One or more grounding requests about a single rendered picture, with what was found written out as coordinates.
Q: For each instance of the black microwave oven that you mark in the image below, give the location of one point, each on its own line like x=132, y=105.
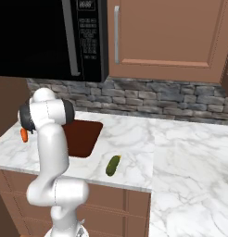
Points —
x=41, y=37

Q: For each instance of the brown base cupboard run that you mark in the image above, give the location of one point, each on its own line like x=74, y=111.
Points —
x=112, y=206

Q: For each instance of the green cucumber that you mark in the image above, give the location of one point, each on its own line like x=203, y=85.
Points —
x=113, y=165

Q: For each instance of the dark red tray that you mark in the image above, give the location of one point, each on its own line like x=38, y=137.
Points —
x=83, y=137

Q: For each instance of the brown wall cupboard door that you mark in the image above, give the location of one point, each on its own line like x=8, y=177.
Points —
x=168, y=34

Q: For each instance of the orange carrot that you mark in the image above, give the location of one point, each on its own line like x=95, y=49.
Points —
x=24, y=135

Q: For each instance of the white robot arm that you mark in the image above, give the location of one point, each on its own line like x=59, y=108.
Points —
x=51, y=148

